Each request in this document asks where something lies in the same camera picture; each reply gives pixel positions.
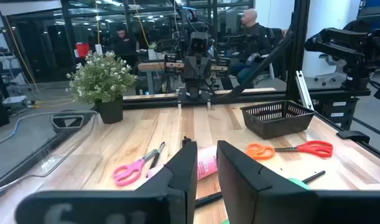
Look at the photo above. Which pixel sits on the pink paint bottle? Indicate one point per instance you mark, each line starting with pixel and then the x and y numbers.
pixel 206 161

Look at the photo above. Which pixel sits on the black aluminium rig frame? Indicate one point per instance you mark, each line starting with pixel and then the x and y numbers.
pixel 297 46

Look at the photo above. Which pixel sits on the white planter with greenery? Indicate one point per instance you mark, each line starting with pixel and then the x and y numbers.
pixel 152 54

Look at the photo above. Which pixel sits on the wooden background table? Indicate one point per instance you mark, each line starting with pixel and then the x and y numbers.
pixel 146 66

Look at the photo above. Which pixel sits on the black slotted plastic basket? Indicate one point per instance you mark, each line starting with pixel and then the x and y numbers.
pixel 276 127

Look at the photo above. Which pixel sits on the orange scissors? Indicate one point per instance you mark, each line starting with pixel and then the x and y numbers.
pixel 270 153

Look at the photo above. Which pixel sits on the clear plastic bin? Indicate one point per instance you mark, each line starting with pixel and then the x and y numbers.
pixel 46 161

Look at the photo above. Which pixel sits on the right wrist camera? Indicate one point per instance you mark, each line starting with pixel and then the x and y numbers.
pixel 199 42

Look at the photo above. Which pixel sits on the red scissors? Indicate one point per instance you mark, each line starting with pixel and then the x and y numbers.
pixel 300 148

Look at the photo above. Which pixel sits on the white hanging tag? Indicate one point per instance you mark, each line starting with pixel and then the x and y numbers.
pixel 98 49

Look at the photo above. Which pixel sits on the silver aluminium bar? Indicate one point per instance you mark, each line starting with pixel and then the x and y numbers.
pixel 303 88

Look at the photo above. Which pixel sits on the white-flowered plant in black pot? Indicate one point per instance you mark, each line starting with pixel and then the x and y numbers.
pixel 99 77

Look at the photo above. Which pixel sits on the office chair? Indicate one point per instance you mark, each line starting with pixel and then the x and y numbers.
pixel 328 70
pixel 278 46

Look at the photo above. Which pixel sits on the pink scissors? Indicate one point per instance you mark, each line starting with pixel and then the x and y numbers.
pixel 137 166

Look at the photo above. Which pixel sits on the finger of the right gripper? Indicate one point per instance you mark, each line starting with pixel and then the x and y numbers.
pixel 205 70
pixel 190 70

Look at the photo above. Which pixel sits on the green paint bottle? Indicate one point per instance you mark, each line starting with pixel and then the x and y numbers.
pixel 299 184

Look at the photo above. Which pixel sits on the white power box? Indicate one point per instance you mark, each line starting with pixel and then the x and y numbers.
pixel 15 100

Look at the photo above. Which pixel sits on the red container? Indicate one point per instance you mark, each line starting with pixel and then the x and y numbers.
pixel 82 50

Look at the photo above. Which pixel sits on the black table clamp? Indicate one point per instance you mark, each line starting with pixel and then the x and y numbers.
pixel 353 137

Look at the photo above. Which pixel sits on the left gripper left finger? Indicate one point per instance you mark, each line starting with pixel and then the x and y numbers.
pixel 177 193

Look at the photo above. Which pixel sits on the black paintbrush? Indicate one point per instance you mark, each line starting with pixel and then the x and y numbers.
pixel 155 158
pixel 314 176
pixel 208 199

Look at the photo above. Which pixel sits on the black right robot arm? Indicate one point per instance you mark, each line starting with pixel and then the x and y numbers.
pixel 194 91

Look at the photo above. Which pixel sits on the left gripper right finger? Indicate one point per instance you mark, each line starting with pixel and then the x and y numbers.
pixel 255 199

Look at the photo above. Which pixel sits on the person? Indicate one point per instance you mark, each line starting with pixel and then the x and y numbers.
pixel 255 40
pixel 124 43

